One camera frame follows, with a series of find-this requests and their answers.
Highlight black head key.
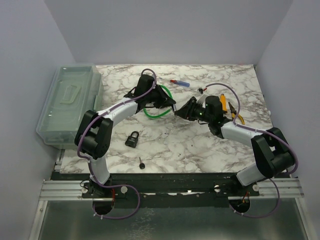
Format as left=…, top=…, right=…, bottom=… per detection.
left=139, top=157, right=146, bottom=170

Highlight red blue screwdriver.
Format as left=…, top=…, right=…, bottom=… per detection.
left=160, top=78, right=190, bottom=88

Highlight aluminium rail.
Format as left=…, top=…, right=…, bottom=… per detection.
left=39, top=178, right=305, bottom=202

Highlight black padlock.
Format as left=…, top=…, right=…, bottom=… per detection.
left=124, top=131, right=139, bottom=148

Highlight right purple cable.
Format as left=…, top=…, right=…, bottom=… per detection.
left=197, top=83, right=300, bottom=218

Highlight translucent plastic storage box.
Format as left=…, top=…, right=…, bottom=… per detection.
left=36, top=64, right=104, bottom=150

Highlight yellow utility knife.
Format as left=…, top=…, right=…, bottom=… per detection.
left=219, top=93, right=228, bottom=114

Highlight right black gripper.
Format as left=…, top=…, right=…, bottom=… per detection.
left=175, top=98, right=213, bottom=124

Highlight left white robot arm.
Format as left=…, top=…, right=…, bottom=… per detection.
left=74, top=73, right=176, bottom=198

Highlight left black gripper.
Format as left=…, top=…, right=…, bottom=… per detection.
left=145, top=85, right=176, bottom=110

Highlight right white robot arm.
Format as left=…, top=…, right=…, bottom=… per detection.
left=174, top=96, right=295, bottom=196

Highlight yellow handled pliers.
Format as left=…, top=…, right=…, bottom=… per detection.
left=228, top=102, right=245, bottom=125

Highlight purple cable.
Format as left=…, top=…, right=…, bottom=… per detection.
left=197, top=83, right=300, bottom=218
left=76, top=68, right=158, bottom=221

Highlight green cable lock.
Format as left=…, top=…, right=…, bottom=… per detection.
left=142, top=84, right=176, bottom=119

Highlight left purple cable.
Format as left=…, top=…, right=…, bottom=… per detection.
left=76, top=68, right=158, bottom=221

